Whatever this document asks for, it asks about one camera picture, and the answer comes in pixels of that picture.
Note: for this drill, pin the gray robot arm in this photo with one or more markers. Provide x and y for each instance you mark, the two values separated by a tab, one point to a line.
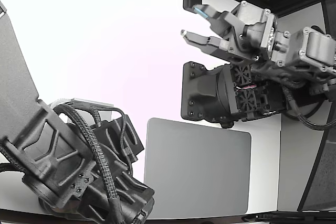
315	45

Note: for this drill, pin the dark mesh side panel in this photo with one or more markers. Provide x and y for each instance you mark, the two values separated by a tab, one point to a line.
325	169

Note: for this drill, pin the gray rectangular mat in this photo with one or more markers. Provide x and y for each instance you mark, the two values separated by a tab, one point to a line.
197	169

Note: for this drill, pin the black printed robot arm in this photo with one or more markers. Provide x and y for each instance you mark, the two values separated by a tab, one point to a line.
23	90

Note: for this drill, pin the black camera module housing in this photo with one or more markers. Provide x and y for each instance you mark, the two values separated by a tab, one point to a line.
207	90

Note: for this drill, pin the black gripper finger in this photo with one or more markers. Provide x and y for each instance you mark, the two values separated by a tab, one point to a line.
215	15

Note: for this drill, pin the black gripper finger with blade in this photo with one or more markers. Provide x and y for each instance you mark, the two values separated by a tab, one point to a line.
204	41

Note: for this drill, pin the gray gripper body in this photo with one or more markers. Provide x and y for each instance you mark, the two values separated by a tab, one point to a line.
252	32

